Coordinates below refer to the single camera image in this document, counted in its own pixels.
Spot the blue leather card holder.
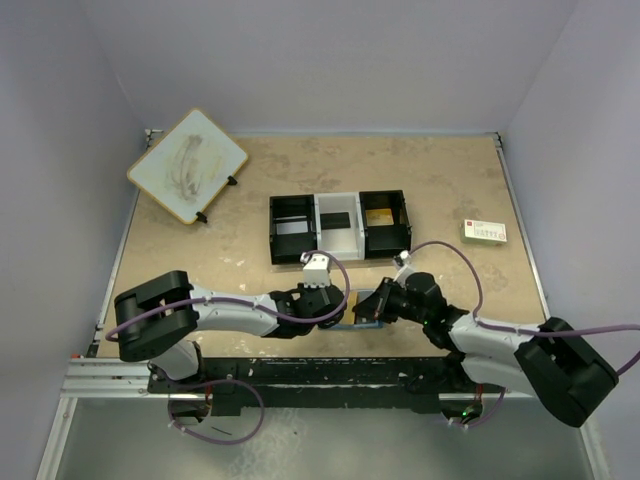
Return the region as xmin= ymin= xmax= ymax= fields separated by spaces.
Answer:
xmin=330 ymin=289 xmax=383 ymax=331

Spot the gold credit card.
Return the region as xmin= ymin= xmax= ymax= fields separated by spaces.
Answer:
xmin=340 ymin=291 xmax=359 ymax=327

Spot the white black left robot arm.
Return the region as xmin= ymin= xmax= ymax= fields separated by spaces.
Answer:
xmin=104 ymin=270 xmax=351 ymax=383

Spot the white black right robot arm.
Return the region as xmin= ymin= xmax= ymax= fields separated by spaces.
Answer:
xmin=353 ymin=273 xmax=619 ymax=427

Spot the white card in tray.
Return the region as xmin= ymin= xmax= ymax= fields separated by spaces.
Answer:
xmin=276 ymin=221 xmax=308 ymax=235

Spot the small white card box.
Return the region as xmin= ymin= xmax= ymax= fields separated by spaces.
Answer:
xmin=460 ymin=219 xmax=508 ymax=246

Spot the black card in tray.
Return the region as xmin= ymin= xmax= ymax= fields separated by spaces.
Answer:
xmin=320 ymin=212 xmax=351 ymax=230

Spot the gold card in tray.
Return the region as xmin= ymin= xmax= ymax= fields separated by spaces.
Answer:
xmin=365 ymin=208 xmax=395 ymax=227

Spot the black and white tray organizer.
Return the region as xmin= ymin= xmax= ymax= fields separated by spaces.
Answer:
xmin=269 ymin=190 xmax=412 ymax=265

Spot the black whiteboard stand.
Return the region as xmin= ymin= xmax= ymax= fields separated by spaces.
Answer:
xmin=196 ymin=175 xmax=238 ymax=224

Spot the yellow-framed whiteboard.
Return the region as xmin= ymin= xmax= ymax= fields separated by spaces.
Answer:
xmin=127 ymin=108 xmax=249 ymax=225

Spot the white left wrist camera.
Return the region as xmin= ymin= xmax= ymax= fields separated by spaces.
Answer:
xmin=300 ymin=252 xmax=331 ymax=288

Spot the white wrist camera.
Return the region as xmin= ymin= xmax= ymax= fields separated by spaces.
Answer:
xmin=393 ymin=250 xmax=415 ymax=285
xmin=300 ymin=252 xmax=331 ymax=288

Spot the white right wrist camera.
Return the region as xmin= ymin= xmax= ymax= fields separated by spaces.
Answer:
xmin=393 ymin=250 xmax=415 ymax=285

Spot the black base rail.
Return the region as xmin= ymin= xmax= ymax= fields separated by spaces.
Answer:
xmin=148 ymin=357 xmax=500 ymax=417

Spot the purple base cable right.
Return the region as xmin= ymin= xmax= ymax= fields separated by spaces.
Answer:
xmin=447 ymin=384 xmax=506 ymax=431

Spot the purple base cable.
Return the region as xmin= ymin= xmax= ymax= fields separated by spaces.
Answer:
xmin=447 ymin=384 xmax=506 ymax=431
xmin=167 ymin=377 xmax=266 ymax=444

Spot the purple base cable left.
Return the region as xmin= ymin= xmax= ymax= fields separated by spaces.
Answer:
xmin=167 ymin=377 xmax=266 ymax=444

